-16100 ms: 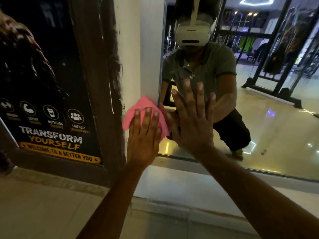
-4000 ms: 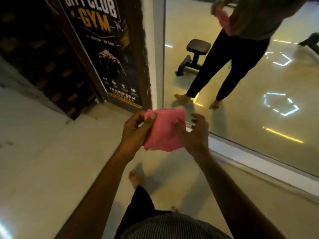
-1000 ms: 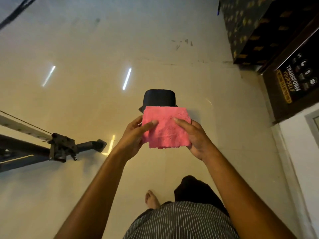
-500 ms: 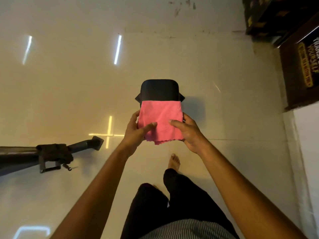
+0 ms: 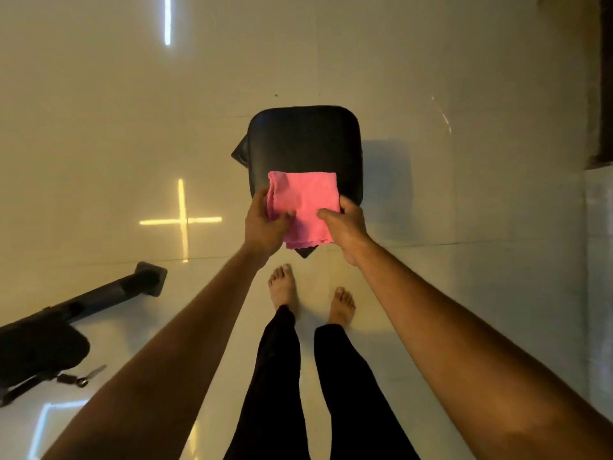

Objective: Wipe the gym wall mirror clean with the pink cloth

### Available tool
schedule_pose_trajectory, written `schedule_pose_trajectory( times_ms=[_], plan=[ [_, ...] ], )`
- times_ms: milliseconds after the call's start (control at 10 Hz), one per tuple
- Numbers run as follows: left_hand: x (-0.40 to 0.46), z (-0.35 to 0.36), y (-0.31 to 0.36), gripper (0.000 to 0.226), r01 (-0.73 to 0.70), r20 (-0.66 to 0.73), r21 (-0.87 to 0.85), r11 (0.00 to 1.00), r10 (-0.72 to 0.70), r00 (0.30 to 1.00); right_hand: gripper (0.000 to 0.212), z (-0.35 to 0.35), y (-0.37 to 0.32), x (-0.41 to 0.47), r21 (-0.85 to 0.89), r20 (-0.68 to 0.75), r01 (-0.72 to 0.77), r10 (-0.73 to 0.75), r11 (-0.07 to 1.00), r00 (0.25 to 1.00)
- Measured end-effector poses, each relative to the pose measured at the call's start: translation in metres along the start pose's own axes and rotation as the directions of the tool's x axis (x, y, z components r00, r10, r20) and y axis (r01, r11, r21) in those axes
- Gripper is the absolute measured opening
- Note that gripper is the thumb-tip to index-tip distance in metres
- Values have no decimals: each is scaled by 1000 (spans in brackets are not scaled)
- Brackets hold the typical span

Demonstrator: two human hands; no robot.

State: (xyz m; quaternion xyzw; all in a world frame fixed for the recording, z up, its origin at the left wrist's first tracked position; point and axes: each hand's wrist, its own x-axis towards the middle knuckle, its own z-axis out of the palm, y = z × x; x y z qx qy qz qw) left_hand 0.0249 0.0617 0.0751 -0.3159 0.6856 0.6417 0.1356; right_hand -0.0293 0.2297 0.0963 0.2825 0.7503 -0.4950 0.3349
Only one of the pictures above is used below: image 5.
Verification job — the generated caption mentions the person's left hand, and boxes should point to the person's left hand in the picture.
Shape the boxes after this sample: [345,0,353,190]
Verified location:
[243,186,297,268]

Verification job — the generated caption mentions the person's right hand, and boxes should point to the person's right hand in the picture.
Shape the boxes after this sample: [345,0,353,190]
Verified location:
[317,195,375,268]

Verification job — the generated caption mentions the pink cloth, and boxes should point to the pink cloth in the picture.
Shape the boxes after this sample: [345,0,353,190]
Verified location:
[266,171,342,250]

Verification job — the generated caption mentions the person's left forearm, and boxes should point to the person's left forearm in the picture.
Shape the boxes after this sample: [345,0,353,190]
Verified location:
[40,243,271,460]

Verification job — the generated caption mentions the person's right forearm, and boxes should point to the person's right forearm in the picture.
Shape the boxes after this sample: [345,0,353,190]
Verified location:
[352,239,613,460]

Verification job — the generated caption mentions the person's right foot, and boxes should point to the person's right foot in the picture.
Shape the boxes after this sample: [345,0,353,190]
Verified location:
[328,287,357,329]

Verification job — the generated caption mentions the black padded stool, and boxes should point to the black padded stool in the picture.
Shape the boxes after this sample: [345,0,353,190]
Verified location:
[231,105,364,259]

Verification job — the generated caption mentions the black trousers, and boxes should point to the black trousers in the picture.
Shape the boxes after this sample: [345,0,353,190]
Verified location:
[222,305,422,460]

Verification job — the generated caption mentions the metal snap hook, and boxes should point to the metal snap hook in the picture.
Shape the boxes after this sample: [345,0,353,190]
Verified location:
[56,364,108,389]

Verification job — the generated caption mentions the black gym bench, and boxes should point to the black gym bench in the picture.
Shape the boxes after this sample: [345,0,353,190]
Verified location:
[0,261,169,409]

